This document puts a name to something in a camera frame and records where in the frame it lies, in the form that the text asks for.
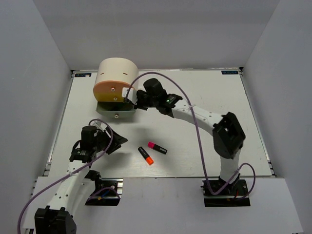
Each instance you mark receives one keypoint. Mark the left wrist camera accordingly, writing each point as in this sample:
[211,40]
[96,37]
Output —
[96,123]

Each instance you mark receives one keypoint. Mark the cream round drawer cabinet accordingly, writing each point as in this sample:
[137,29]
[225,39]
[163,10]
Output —
[117,69]

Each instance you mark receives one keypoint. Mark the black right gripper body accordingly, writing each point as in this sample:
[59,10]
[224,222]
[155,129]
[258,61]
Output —
[145,101]

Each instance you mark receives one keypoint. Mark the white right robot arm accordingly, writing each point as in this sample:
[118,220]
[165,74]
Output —
[228,135]

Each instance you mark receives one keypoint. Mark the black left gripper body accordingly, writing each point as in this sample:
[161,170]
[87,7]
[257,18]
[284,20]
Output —
[103,142]

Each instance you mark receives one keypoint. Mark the orange cap black highlighter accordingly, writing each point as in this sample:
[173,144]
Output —
[145,155]

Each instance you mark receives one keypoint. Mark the blue corner sticker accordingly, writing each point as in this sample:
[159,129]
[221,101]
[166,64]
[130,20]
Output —
[229,72]
[82,75]

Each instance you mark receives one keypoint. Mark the blue right corner sticker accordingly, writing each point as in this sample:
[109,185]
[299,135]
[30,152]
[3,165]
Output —
[229,72]

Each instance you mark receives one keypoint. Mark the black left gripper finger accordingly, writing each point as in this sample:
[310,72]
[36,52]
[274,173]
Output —
[113,147]
[116,137]

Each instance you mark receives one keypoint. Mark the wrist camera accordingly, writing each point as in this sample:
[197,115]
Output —
[96,123]
[129,95]

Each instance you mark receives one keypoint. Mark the yellow drawer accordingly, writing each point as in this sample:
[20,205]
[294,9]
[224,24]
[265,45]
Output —
[109,97]

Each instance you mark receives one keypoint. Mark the pale green bottom drawer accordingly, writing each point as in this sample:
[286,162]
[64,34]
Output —
[117,110]

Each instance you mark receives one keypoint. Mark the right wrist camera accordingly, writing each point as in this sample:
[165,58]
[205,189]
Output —
[129,95]

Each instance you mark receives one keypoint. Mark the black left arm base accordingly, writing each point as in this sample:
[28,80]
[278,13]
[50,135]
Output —
[108,192]

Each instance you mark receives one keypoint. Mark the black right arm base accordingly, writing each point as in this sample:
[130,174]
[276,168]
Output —
[231,196]

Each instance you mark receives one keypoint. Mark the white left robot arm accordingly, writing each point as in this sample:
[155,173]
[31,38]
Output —
[58,215]

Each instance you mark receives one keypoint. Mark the orange top drawer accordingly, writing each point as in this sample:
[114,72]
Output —
[110,86]

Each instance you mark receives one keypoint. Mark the pink cap black highlighter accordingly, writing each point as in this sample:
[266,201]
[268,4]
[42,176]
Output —
[157,148]

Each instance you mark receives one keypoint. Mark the blue left corner sticker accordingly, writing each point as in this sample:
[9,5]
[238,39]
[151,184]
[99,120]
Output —
[82,75]

